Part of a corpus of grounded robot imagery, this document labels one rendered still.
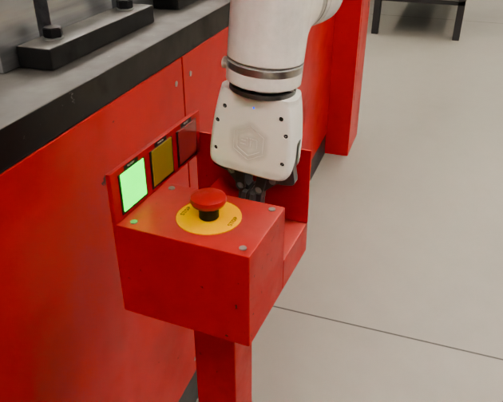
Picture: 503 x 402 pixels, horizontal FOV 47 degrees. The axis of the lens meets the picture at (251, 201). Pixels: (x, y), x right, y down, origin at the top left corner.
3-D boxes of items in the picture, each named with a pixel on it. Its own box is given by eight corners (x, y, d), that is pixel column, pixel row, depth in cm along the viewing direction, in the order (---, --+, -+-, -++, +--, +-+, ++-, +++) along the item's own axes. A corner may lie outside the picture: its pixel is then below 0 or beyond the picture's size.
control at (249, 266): (249, 347, 62) (248, 205, 53) (124, 309, 68) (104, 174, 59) (306, 250, 78) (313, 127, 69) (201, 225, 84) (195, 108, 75)
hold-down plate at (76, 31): (53, 71, 77) (49, 49, 75) (19, 67, 78) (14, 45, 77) (154, 21, 101) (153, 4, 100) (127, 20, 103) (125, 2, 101)
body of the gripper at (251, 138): (207, 76, 62) (203, 167, 68) (296, 96, 59) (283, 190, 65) (235, 57, 68) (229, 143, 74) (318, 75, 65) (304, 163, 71)
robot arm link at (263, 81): (209, 59, 60) (208, 86, 62) (289, 76, 58) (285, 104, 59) (241, 40, 67) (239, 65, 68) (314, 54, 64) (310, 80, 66)
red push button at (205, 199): (217, 234, 61) (216, 205, 59) (184, 226, 62) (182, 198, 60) (233, 216, 64) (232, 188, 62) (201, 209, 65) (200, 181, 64)
